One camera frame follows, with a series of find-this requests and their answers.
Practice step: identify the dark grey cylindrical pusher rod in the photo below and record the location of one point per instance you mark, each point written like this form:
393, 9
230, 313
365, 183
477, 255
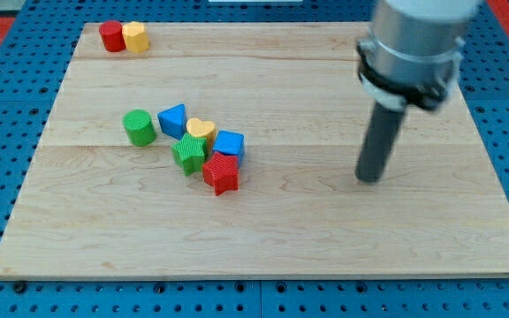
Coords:
381, 134

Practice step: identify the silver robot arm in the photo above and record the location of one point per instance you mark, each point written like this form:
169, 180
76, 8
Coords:
411, 55

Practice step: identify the green cylinder block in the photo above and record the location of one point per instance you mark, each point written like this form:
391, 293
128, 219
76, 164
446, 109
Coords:
139, 127

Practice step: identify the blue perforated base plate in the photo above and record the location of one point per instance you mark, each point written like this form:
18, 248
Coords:
34, 55

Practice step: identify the light wooden board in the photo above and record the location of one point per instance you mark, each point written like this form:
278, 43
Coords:
93, 207

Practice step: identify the red cylinder block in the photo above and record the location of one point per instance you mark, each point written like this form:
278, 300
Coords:
112, 36

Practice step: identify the red star block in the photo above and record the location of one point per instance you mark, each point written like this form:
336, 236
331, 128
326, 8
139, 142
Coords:
222, 173

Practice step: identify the blue triangle block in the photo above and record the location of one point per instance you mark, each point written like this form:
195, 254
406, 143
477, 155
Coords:
173, 121

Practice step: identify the yellow heart block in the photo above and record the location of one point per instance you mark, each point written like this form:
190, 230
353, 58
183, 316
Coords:
202, 129

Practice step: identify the blue cube block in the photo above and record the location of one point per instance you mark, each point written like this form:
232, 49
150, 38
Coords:
230, 143

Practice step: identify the yellow hexagon block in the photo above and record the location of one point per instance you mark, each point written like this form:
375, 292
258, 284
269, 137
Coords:
135, 36

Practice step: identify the green star block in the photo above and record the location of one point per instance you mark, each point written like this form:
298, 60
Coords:
190, 153

